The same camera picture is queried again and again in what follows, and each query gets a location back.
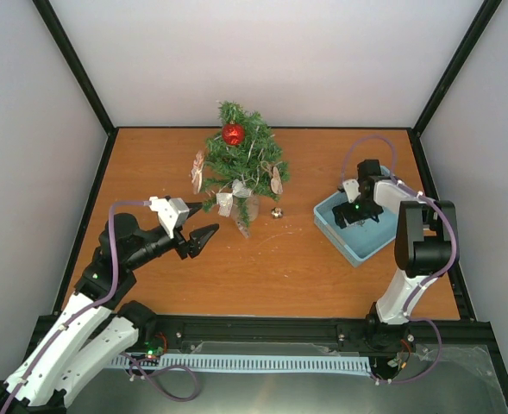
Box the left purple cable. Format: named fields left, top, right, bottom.
left=0, top=198, right=154, bottom=414

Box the light blue cable duct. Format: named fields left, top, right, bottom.
left=109, top=353, right=373, bottom=375

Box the small circuit board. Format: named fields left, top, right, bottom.
left=131, top=337, right=167, bottom=367

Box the right back frame post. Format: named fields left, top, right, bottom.
left=410, top=0, right=502, bottom=141

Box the fairy light string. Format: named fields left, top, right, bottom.
left=201, top=122, right=285, bottom=208

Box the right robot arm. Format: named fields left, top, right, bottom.
left=332, top=160, right=459, bottom=350

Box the silver script word ornament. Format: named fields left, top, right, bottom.
left=351, top=220, right=367, bottom=228

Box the light blue plastic basket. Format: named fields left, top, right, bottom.
left=313, top=179, right=398, bottom=267

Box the red bauble ornament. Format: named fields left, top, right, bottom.
left=222, top=123, right=245, bottom=146

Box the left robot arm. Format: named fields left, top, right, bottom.
left=0, top=197, right=219, bottom=413

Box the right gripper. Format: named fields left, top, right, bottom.
left=332, top=197, right=383, bottom=229

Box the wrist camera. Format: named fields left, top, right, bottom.
left=342, top=179, right=360, bottom=204
left=149, top=197, right=190, bottom=239

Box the frame post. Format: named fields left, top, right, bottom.
left=410, top=0, right=502, bottom=141
left=32, top=0, right=116, bottom=138

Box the clear battery box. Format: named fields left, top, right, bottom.
left=236, top=220, right=250, bottom=239

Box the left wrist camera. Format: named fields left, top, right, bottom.
left=149, top=197, right=190, bottom=239

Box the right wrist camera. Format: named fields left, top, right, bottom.
left=342, top=179, right=360, bottom=204

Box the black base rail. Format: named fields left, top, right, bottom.
left=24, top=315, right=498, bottom=357

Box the gold disco ball ornament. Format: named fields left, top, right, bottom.
left=271, top=207, right=283, bottom=219

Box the small green christmas tree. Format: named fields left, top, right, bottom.
left=198, top=101, right=290, bottom=228

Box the white mesh bow ornament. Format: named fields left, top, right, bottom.
left=216, top=179, right=253, bottom=217

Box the left back frame post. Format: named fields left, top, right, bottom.
left=32, top=0, right=116, bottom=138

